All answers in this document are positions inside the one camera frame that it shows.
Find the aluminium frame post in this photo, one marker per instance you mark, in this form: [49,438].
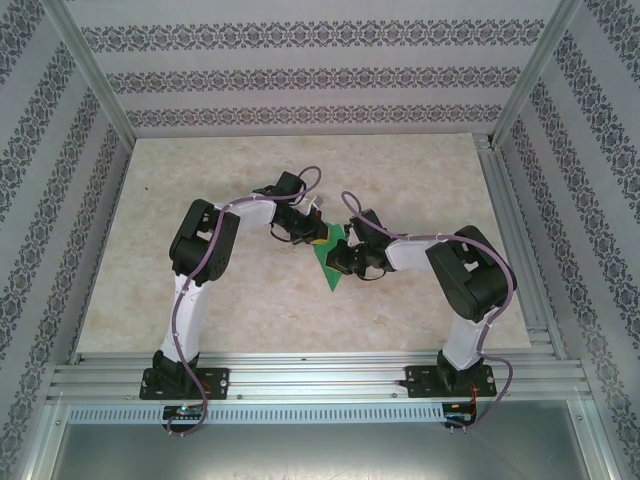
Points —
[100,80]
[530,80]

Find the grey metal sheet tray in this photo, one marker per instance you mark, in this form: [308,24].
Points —
[320,455]

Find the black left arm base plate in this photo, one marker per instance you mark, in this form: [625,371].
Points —
[220,382]

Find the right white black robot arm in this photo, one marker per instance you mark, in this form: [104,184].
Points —
[415,250]

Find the aluminium mounting rail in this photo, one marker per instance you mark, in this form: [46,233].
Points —
[320,375]

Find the right circuit board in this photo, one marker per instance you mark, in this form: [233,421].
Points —
[457,412]

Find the green paper sheet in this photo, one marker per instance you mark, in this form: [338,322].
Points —
[333,281]

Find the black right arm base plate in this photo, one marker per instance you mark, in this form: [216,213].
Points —
[417,385]

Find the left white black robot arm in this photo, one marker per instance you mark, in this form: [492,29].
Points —
[187,320]

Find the left circuit board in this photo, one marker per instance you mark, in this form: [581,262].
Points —
[185,411]

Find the aluminium side rail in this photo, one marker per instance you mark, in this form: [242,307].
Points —
[505,200]

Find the circuit board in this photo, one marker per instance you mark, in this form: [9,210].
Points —
[185,411]
[457,412]

